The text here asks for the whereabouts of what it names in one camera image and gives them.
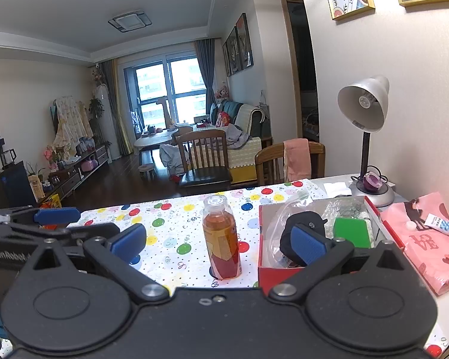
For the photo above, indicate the green sponge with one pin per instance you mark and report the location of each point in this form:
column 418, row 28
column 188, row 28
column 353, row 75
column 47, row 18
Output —
column 350, row 232

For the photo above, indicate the clear plastic zip bag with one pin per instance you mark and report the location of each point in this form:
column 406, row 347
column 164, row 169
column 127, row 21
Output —
column 275, row 232

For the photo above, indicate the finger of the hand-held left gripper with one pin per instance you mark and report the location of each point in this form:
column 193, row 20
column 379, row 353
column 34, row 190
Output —
column 58, row 215
column 93, row 232

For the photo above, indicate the grey clothes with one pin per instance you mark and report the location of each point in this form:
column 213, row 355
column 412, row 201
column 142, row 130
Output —
column 238, row 136

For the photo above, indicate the grey curtain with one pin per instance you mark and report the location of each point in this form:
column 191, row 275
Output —
column 205, row 67
column 110, row 78

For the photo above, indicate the green sofa with cover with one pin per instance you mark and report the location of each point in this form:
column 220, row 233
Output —
column 247, row 157

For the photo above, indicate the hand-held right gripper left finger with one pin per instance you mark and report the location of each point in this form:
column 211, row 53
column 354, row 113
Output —
column 129, row 241

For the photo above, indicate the pink artificial flowers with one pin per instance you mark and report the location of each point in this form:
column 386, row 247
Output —
column 50, row 157

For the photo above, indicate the square ceiling light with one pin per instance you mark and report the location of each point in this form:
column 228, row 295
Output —
column 130, row 21

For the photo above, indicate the dark framed wall picture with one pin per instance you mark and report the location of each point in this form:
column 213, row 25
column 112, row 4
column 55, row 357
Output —
column 244, row 41
column 226, row 59
column 233, row 50

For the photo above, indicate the wooden door frame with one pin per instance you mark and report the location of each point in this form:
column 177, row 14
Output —
column 285, row 63

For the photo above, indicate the black kettle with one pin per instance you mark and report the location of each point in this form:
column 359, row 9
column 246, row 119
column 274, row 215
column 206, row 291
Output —
column 9, row 157

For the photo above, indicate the wooden coffee table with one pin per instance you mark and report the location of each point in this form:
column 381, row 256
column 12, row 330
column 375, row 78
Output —
column 153, row 140

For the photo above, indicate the white cloth bundle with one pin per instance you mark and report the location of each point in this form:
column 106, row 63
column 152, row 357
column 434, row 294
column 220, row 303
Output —
column 172, row 159

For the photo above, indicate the pink doll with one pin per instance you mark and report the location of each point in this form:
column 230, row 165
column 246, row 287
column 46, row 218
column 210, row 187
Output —
column 221, row 92

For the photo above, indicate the balloon print tablecloth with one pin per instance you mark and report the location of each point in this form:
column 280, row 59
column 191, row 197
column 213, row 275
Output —
column 172, row 232

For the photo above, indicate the pink printed bag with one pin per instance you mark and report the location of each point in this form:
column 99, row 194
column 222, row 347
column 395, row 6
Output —
column 426, row 258

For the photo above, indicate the black fabric pouch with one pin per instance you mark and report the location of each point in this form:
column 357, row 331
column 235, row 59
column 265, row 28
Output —
column 306, row 217

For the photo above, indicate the silver desk lamp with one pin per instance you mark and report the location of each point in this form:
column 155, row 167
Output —
column 363, row 108

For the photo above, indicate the black cabinet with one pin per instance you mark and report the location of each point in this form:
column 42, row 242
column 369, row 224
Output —
column 15, row 187

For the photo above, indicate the printed hanging cloth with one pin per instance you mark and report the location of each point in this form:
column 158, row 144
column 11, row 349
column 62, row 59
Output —
column 72, row 123

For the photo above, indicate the potted plant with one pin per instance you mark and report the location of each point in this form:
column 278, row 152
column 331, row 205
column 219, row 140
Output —
column 96, row 108

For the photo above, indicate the pink towel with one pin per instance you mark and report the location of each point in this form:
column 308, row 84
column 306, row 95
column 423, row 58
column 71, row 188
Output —
column 297, row 159

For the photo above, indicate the small stool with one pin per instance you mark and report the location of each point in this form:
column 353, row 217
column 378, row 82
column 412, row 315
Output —
column 147, row 170

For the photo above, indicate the red cushion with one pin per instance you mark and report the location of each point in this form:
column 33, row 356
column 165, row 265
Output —
column 225, row 119

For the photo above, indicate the wooden giraffe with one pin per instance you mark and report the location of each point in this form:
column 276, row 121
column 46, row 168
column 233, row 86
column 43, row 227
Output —
column 164, row 112

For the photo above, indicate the white standing air conditioner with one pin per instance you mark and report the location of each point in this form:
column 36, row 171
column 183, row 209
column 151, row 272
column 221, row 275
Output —
column 104, row 116

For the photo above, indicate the white blue tube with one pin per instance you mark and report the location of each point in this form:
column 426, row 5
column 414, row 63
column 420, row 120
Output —
column 441, row 225

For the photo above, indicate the orange drink bottle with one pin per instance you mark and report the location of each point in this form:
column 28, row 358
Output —
column 222, row 239

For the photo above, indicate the small pink bag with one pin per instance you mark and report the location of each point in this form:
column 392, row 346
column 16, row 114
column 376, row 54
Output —
column 88, row 164

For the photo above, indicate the slatted wooden chair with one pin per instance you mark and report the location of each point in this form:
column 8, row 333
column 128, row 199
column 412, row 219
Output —
column 204, row 179

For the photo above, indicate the bubble wrap sheet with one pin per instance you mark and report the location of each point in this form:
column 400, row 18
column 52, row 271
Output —
column 344, row 207

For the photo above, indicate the white tissue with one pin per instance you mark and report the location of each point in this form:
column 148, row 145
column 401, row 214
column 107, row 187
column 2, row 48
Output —
column 336, row 189

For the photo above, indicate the large window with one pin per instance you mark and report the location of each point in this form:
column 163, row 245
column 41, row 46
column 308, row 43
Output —
column 153, row 89

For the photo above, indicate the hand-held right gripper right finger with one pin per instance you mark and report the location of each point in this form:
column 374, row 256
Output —
column 310, row 245

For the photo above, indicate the red cardboard box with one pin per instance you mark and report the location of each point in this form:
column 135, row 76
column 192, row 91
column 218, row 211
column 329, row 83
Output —
column 263, row 276

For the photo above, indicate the dark tv cabinet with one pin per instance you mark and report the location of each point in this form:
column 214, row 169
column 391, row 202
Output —
column 75, row 177

